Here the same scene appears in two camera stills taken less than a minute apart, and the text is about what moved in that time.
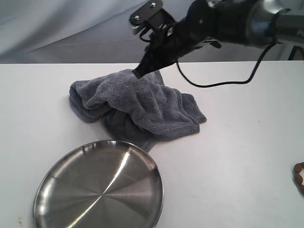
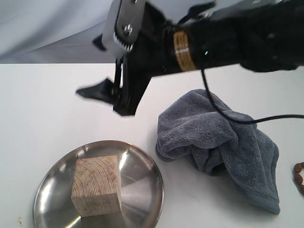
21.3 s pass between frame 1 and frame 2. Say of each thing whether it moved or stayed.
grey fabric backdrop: stayed
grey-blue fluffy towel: moved
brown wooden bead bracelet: stayed
